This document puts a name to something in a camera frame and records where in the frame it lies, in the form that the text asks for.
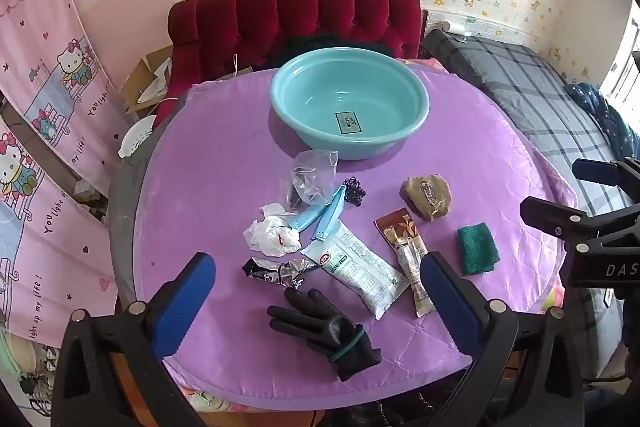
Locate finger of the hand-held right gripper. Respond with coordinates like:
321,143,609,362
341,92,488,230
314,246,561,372
572,156,640,194
519,195,640,239

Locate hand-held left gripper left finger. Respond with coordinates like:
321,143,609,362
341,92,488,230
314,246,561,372
50,251,217,427

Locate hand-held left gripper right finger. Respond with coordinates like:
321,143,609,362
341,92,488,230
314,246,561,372
419,251,586,427

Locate green scouring cloth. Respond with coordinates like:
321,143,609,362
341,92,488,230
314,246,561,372
457,223,501,277

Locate brown coffee sachet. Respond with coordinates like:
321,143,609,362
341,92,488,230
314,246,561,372
374,208,437,319

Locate white snack packet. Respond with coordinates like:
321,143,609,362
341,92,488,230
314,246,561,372
300,219,411,320

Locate silver foil wrapper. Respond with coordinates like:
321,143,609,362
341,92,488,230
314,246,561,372
242,257,321,290

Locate brown cloth pouch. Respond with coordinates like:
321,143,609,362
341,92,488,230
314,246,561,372
399,173,453,223

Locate white plastic bag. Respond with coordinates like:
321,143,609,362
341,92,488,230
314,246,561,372
243,203,302,256

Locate black glove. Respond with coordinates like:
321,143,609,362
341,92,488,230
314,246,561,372
266,288,383,383

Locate black hair ties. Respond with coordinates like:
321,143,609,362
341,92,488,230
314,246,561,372
342,177,367,208

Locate clear plastic bag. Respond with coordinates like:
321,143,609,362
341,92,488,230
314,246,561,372
289,148,340,210

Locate teal plastic basin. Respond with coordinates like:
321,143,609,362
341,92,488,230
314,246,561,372
269,47,431,160

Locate dark blue cloth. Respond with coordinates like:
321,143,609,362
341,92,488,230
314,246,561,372
565,82,640,158

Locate bright window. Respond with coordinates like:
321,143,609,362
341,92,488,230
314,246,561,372
600,2,640,108

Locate grey plaid bed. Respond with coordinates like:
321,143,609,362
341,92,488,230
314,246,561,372
420,24,640,380

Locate purple quilted cloth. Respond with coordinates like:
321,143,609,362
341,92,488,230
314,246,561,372
132,57,578,413

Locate white plate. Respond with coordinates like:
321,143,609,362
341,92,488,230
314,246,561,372
117,114,158,159

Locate cardboard box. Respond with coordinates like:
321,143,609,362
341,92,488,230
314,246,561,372
119,44,173,115

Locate red velvet sofa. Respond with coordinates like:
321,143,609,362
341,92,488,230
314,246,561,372
152,0,423,130

